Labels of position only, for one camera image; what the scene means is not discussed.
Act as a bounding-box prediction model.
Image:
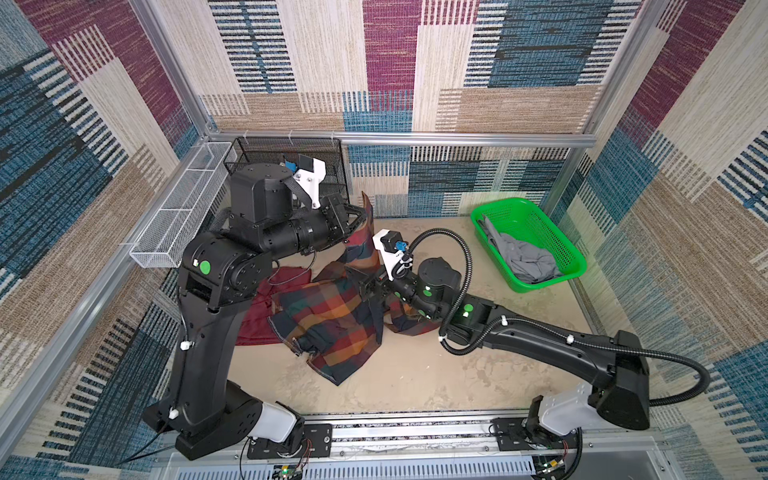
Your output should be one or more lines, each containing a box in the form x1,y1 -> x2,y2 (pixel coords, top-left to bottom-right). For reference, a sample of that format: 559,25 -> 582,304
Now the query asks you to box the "multicolour plaid long sleeve shirt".
269,194 -> 438,386

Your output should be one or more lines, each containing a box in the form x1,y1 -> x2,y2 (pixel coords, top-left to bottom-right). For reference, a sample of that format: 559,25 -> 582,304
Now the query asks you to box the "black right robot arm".
349,258 -> 650,436

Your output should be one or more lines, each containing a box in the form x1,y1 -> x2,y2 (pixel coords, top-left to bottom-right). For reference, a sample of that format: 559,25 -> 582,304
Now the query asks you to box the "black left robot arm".
142,156 -> 368,460

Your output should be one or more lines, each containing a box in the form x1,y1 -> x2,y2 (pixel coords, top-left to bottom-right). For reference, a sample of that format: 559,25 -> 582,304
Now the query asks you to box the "folded maroon shirt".
236,266 -> 312,346

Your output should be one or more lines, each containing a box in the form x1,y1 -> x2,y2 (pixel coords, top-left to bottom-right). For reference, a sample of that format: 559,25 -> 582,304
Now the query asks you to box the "grey shirt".
481,215 -> 562,284

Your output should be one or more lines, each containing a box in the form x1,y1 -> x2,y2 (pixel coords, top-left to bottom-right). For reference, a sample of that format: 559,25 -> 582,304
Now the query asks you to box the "green plastic laundry basket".
470,198 -> 587,293

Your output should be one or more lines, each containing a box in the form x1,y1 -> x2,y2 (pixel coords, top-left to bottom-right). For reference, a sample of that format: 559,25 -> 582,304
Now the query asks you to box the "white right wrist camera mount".
373,229 -> 413,281

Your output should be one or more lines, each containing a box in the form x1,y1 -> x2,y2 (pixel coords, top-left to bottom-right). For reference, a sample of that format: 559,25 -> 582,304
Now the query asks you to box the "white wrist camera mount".
373,229 -> 413,281
284,154 -> 326,210

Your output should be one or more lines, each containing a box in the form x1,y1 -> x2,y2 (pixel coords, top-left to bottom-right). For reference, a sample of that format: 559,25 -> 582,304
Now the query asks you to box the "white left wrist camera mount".
284,154 -> 326,210

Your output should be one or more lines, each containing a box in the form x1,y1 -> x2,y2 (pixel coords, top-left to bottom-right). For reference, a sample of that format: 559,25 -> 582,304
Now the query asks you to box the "black wire mesh shelf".
224,136 -> 350,200

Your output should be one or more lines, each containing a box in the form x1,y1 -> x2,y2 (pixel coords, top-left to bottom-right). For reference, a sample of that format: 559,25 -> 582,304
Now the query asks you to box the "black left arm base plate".
246,423 -> 333,460

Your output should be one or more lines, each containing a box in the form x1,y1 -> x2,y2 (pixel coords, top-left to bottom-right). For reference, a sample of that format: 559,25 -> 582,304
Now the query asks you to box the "white wire mesh tray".
130,142 -> 236,269

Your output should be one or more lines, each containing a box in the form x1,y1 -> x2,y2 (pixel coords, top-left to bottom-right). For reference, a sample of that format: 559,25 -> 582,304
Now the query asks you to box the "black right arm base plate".
488,417 -> 580,451

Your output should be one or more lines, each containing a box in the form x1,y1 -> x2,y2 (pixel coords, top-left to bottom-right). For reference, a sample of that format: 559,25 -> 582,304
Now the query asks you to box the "aluminium front rail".
151,409 -> 684,479

